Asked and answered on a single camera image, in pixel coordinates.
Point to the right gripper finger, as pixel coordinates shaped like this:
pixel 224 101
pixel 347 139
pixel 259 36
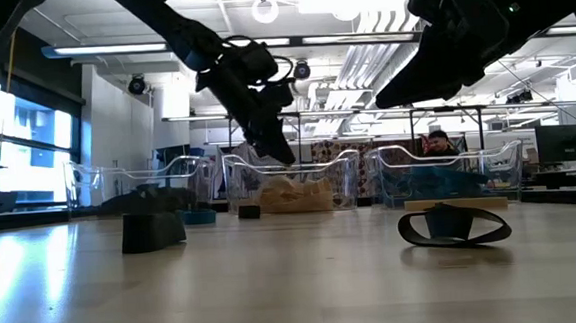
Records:
pixel 423 78

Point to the black metal rack frame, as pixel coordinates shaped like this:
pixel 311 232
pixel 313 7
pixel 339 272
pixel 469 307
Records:
pixel 445 109
pixel 290 115

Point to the round white pendant lamp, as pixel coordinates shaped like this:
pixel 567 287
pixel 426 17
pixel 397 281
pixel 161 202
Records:
pixel 265 10

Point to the black ceiling spotlight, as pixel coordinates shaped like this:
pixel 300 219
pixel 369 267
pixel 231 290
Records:
pixel 136 85
pixel 301 70
pixel 519 97

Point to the black computer monitor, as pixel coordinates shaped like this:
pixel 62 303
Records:
pixel 565 142

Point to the large bright window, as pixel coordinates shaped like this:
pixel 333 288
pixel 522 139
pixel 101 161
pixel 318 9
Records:
pixel 30 127

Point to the thin black rubber band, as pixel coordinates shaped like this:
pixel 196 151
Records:
pixel 412 234

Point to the silver air duct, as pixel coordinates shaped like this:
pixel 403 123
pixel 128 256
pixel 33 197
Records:
pixel 376 46

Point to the long ceiling light fixture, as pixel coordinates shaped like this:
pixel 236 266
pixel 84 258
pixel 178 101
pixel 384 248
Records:
pixel 111 49

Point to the clear plastic basket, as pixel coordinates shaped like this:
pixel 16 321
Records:
pixel 84 189
pixel 503 166
pixel 344 178

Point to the patterned brown quilt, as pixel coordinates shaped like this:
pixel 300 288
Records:
pixel 327 153

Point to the small wide black rubber band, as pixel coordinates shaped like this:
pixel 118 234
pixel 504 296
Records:
pixel 447 224
pixel 152 235

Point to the beige rubber band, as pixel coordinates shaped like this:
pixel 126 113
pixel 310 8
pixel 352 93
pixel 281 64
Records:
pixel 491 202
pixel 295 196

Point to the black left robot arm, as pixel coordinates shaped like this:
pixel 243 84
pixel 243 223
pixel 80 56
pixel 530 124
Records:
pixel 179 23

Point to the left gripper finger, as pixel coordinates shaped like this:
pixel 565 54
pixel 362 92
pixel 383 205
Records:
pixel 271 137

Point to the blue rubber band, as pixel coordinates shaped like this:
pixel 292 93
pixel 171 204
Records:
pixel 440 184
pixel 199 218

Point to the person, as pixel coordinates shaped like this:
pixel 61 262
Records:
pixel 439 142

